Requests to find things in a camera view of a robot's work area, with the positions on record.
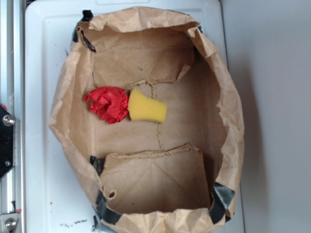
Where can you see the brown paper bag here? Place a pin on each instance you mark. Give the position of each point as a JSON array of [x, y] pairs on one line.
[[181, 176]]

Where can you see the yellow sponge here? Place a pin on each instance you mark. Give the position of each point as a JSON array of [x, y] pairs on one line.
[[143, 108]]

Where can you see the black bracket with bolts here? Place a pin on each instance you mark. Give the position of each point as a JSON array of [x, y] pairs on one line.
[[6, 141]]

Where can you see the aluminium frame rail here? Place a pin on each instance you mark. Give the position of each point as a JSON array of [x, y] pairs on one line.
[[12, 187]]

